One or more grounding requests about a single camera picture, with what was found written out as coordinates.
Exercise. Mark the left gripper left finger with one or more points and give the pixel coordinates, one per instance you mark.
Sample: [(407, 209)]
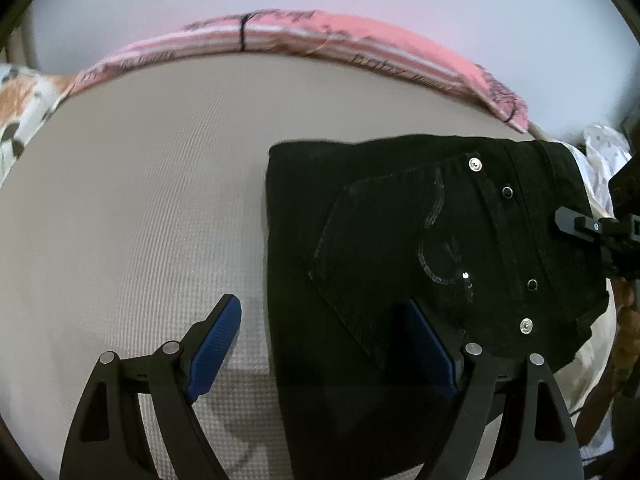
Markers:
[(107, 438)]

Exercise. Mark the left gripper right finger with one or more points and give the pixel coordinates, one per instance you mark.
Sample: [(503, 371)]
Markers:
[(536, 439)]

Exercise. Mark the black pants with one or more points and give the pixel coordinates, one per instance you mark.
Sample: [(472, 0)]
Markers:
[(371, 244)]

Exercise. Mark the person right hand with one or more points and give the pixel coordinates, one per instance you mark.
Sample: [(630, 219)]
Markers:
[(627, 304)]

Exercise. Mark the beige satin quilt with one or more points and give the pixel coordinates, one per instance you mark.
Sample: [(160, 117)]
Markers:
[(580, 377)]

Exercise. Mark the white dotted blanket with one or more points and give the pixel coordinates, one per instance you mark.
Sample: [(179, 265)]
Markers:
[(603, 153)]

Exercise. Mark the beige textured bed sheet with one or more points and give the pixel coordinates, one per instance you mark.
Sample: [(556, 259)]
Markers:
[(142, 200)]

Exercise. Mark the pink striped tree pillow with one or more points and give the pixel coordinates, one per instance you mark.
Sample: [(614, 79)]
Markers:
[(387, 50)]

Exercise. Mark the white floral pillow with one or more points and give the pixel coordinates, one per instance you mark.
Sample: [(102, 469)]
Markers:
[(28, 99)]

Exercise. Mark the brown wooden bed frame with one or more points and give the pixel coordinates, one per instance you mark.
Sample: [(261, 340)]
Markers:
[(623, 358)]

